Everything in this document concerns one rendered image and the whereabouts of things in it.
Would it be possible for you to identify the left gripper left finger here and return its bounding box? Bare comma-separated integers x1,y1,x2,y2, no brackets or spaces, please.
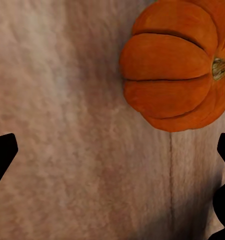
0,133,18,180

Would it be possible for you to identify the pumpkin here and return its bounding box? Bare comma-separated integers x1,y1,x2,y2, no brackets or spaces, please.
119,0,225,133

